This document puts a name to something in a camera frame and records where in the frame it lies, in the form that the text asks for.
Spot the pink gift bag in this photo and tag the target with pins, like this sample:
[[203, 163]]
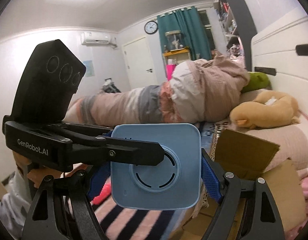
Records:
[[169, 70]]

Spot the green plush toy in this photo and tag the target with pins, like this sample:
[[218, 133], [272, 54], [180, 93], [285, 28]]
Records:
[[257, 80]]

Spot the person's left hand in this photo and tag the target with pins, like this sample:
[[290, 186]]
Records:
[[36, 175]]

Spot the striped plush blanket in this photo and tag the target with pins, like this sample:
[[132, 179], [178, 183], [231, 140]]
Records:
[[124, 223]]

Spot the yellow white side shelf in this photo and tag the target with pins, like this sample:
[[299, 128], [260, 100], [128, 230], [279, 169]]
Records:
[[177, 56]]

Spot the pink pillow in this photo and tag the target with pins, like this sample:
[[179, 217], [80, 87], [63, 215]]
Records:
[[292, 141]]

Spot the glass display case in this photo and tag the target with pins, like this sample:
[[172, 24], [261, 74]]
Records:
[[174, 39]]

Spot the pink tube bottle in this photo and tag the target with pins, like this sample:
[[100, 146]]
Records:
[[105, 193]]

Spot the rolled pink grey duvet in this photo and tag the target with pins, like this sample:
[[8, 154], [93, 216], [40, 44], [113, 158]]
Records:
[[198, 91]]

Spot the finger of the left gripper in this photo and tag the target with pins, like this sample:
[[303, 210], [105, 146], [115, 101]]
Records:
[[98, 150]]

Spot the white air conditioner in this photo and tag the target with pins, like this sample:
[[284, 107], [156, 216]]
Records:
[[96, 38]]

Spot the blue wall poster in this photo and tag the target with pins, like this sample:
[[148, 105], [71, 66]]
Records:
[[89, 68]]

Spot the dark bookshelf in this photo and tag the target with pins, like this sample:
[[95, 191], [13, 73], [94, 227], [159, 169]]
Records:
[[237, 26]]

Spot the brown cardboard box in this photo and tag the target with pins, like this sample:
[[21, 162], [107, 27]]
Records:
[[247, 157]]

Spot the white bed headboard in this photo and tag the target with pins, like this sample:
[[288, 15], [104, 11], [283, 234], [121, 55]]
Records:
[[275, 47]]

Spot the tan plush toy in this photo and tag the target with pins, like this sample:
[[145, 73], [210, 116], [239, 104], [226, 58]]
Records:
[[270, 109]]

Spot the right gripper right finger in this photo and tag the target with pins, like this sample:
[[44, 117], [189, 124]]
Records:
[[260, 216]]

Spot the teal curtain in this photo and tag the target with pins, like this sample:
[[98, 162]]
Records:
[[193, 34]]

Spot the round wall clock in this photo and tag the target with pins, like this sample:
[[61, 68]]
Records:
[[151, 27]]

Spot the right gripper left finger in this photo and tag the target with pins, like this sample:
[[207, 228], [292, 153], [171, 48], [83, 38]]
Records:
[[61, 207]]

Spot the light blue square device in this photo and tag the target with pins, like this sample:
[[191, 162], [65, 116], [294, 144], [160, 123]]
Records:
[[173, 184]]

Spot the white door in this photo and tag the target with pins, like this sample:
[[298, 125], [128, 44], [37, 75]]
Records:
[[138, 59]]

